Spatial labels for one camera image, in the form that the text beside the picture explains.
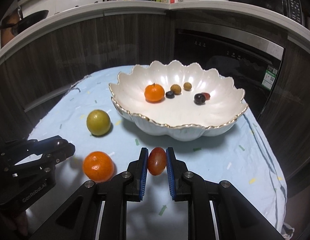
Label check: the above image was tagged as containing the large orange mandarin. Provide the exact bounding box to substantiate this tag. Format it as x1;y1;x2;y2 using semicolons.
82;151;115;183

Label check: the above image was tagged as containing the white scalloped ceramic bowl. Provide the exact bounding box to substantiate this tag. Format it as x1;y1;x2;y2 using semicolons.
109;60;248;141

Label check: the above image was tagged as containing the green energy label sticker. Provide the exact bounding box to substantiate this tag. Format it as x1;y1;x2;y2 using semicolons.
262;65;279;90

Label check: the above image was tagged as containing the small dark plum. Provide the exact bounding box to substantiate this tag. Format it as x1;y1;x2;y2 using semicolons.
165;90;175;99

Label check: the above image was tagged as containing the small orange mandarin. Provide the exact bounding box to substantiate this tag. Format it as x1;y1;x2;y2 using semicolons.
144;83;165;103

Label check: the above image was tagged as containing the green round apple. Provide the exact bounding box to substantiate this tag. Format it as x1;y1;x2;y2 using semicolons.
86;109;111;137

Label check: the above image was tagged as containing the red grape tomato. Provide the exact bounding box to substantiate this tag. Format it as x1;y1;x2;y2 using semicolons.
147;147;166;176

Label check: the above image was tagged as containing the white kitchen countertop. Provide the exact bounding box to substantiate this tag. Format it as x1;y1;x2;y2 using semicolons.
0;1;310;67

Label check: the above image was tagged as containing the brown longan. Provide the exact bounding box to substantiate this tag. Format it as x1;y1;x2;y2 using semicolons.
183;82;192;91
170;84;182;95

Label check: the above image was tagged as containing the black wok pan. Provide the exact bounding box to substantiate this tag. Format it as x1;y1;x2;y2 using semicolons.
0;6;49;36

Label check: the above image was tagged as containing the black built-in dishwasher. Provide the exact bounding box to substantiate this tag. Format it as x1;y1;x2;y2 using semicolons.
175;29;281;119

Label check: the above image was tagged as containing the red grape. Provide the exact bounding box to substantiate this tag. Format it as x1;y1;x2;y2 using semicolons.
202;92;210;100

